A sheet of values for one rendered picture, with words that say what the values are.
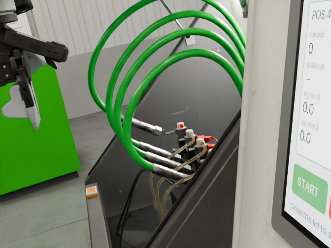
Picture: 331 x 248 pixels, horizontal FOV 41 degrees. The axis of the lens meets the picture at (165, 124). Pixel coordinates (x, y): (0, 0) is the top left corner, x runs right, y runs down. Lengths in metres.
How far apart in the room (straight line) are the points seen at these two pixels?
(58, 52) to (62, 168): 3.62
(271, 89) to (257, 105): 0.05
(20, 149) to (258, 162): 3.80
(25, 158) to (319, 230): 3.97
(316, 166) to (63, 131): 3.95
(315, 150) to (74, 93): 7.09
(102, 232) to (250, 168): 0.49
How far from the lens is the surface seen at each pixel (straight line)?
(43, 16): 7.45
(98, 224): 1.08
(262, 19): 0.61
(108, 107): 0.90
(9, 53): 0.82
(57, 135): 4.34
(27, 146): 4.32
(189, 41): 1.32
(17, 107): 0.84
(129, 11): 0.97
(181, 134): 1.01
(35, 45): 0.83
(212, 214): 0.71
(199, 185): 0.69
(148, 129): 1.00
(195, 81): 1.34
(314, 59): 0.48
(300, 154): 0.50
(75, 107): 7.53
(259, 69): 0.61
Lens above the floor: 1.39
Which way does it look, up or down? 14 degrees down
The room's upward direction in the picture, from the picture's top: 12 degrees counter-clockwise
